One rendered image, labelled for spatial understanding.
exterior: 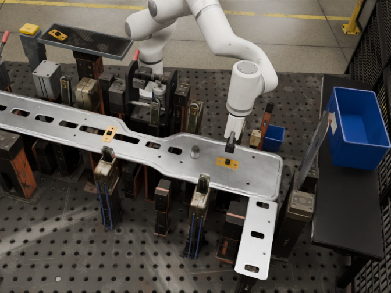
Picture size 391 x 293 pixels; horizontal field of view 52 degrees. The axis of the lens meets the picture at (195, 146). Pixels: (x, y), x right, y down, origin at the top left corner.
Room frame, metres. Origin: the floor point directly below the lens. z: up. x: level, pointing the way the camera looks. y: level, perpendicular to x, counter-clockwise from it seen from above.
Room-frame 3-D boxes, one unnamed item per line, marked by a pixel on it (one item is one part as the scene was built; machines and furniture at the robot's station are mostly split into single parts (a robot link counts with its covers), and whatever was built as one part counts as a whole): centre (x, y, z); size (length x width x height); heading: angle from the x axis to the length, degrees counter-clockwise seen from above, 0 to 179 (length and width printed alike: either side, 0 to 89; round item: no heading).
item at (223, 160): (0.96, -0.12, 1.01); 0.08 x 0.04 x 0.01; 80
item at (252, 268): (0.56, -0.21, 0.84); 0.11 x 0.06 x 0.29; 170
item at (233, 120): (0.96, -0.12, 1.23); 0.10 x 0.07 x 0.11; 170
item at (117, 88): (1.24, 0.33, 0.89); 0.13 x 0.11 x 0.38; 170
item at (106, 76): (1.26, 0.39, 0.90); 0.05 x 0.05 x 0.40; 80
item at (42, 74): (1.26, 0.63, 0.90); 0.13 x 0.10 x 0.41; 170
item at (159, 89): (1.22, 0.20, 0.94); 0.18 x 0.13 x 0.49; 80
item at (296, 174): (0.90, -0.38, 0.85); 0.12 x 0.03 x 0.30; 170
